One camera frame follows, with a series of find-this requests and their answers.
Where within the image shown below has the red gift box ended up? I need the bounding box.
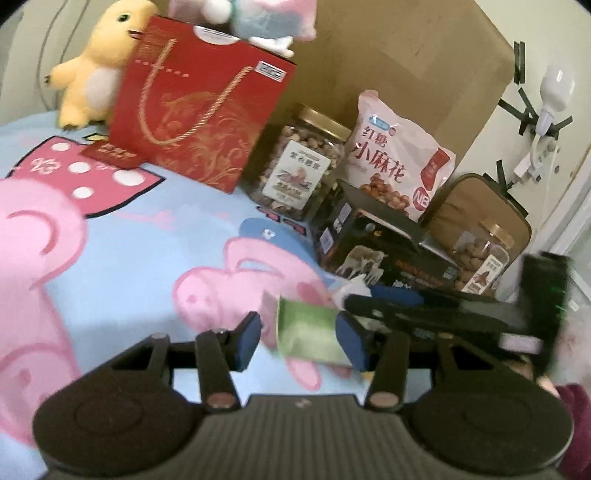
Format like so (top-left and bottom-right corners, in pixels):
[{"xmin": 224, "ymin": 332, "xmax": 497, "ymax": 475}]
[{"xmin": 108, "ymin": 16, "xmax": 296, "ymax": 193}]

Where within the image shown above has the pink blue plush toy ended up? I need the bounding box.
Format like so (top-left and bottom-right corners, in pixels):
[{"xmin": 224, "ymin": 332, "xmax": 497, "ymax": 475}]
[{"xmin": 167, "ymin": 0, "xmax": 318, "ymax": 59}]

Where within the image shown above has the white window frame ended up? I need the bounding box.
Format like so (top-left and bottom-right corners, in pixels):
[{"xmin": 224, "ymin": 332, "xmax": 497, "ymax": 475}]
[{"xmin": 525, "ymin": 152, "xmax": 590, "ymax": 305}]

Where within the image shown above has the peanut jar gold lid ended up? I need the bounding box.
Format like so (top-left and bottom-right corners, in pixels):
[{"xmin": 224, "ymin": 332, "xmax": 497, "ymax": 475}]
[{"xmin": 246, "ymin": 102, "xmax": 353, "ymax": 222}]

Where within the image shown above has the brown cardboard sheet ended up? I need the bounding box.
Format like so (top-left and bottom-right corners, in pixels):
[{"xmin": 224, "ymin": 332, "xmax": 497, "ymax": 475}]
[{"xmin": 239, "ymin": 1, "xmax": 513, "ymax": 179}]

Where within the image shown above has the green snack packet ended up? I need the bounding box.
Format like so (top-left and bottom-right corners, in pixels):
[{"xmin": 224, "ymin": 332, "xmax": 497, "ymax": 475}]
[{"xmin": 271, "ymin": 297, "xmax": 352, "ymax": 367}]

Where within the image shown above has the black sheep print box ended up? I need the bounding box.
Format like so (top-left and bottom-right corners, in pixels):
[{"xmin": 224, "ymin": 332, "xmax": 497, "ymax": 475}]
[{"xmin": 310, "ymin": 180, "xmax": 460, "ymax": 289}]

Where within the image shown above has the pink fried dough snack bag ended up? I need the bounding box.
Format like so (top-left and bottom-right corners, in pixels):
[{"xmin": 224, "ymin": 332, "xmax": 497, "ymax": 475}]
[{"xmin": 339, "ymin": 90, "xmax": 456, "ymax": 221}]

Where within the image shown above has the white light bulb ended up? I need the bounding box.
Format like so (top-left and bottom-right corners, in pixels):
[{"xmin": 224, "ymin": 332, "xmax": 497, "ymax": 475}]
[{"xmin": 535, "ymin": 64, "xmax": 575, "ymax": 137}]

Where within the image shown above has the person's right hand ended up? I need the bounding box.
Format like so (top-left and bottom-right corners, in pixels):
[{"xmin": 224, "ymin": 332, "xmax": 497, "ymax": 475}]
[{"xmin": 493, "ymin": 361, "xmax": 590, "ymax": 479}]

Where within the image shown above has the Peppa Pig bed sheet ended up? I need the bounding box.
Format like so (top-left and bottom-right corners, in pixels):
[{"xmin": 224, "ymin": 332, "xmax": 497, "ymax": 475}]
[{"xmin": 1, "ymin": 112, "xmax": 368, "ymax": 479}]

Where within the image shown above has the yellow duck plush toy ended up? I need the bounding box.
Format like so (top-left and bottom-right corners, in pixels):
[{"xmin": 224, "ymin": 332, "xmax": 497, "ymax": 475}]
[{"xmin": 45, "ymin": 0, "xmax": 158, "ymax": 130}]

